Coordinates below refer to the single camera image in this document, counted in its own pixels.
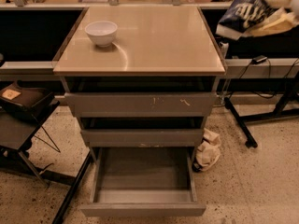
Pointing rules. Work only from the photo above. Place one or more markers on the white spray bottle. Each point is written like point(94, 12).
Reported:
point(224, 45)

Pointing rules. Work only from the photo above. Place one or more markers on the black tray with tan note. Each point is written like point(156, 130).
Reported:
point(24, 103)

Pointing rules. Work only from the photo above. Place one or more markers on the blue Kettle chip bag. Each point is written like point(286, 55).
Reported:
point(241, 16)

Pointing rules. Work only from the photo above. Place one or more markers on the black power adapter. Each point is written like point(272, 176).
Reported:
point(258, 59)

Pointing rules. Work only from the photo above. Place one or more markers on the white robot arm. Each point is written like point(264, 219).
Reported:
point(293, 8)

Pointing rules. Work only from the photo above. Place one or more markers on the grey top drawer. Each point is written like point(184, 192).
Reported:
point(132, 105)

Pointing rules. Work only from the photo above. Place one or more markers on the dark side table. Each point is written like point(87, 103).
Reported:
point(15, 136)

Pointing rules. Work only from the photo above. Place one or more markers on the grey drawer cabinet with top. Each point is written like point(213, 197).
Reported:
point(157, 49)

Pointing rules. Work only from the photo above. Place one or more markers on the white ceramic bowl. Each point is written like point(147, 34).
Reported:
point(101, 33)

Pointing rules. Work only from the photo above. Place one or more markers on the black table leg frame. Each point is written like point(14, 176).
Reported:
point(279, 112)

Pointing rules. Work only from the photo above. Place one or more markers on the grey open bottom drawer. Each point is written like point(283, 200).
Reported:
point(143, 182)

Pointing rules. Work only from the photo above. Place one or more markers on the grey middle drawer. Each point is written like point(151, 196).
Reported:
point(143, 138)

